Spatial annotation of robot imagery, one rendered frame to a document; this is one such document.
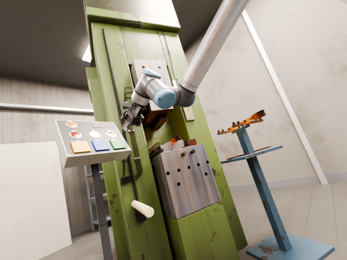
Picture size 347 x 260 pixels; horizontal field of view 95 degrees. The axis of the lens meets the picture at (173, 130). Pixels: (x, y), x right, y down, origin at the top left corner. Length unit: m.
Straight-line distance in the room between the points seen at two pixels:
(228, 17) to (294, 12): 3.14
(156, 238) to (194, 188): 0.44
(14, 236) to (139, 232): 2.79
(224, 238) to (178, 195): 0.45
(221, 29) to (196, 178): 0.93
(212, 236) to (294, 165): 2.37
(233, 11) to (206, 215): 1.16
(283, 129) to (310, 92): 0.69
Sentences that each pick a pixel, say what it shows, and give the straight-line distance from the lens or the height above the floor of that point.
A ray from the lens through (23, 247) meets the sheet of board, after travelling 3.86.
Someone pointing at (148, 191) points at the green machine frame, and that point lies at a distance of 1.31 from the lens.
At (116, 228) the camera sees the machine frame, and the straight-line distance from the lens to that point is 1.75.
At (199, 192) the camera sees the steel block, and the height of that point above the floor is 0.58.
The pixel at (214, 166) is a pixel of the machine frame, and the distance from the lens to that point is 1.58.
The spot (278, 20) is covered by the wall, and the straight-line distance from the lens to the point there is 3.85.
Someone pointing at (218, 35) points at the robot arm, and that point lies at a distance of 0.73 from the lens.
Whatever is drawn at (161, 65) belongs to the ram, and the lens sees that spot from 1.58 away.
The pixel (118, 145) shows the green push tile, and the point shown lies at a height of 1.00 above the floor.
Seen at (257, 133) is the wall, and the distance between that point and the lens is 3.44.
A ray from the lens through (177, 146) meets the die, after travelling 1.27.
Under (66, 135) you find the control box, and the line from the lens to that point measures 0.97.
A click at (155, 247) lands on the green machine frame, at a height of 0.30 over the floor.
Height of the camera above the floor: 0.78
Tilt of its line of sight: 13 degrees up
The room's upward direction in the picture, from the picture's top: 16 degrees counter-clockwise
